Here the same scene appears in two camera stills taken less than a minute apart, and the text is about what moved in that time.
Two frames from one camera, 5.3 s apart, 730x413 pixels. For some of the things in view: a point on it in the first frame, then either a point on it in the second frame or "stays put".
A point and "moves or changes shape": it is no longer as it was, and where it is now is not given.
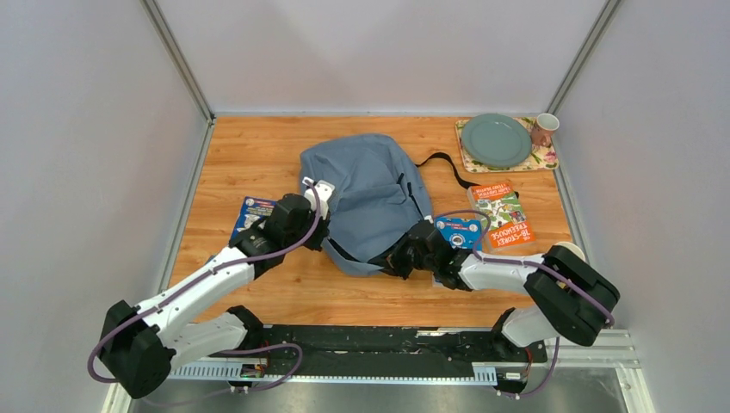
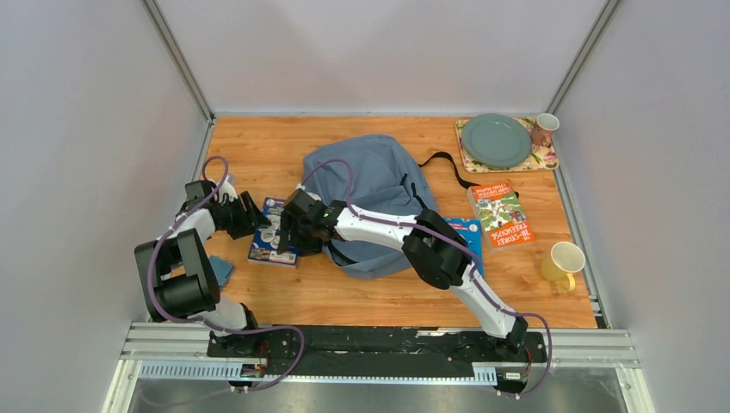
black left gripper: [322, 231] to [252, 221]
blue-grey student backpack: [380, 192] moves or changes shape
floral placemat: [540, 157] stays put
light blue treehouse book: [460, 232] stays put
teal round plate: [496, 140] stays put
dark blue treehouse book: [253, 211] moves or changes shape
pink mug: [542, 131] stays put
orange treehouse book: [510, 228] stays put
